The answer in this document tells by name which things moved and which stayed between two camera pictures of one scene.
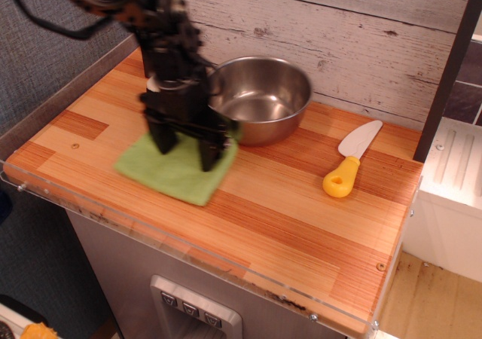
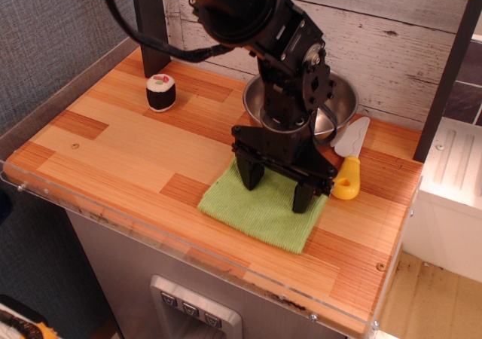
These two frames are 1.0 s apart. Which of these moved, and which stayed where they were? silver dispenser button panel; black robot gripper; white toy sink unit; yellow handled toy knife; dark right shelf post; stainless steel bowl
Moved: black robot gripper; stainless steel bowl; yellow handled toy knife
Stayed: silver dispenser button panel; white toy sink unit; dark right shelf post
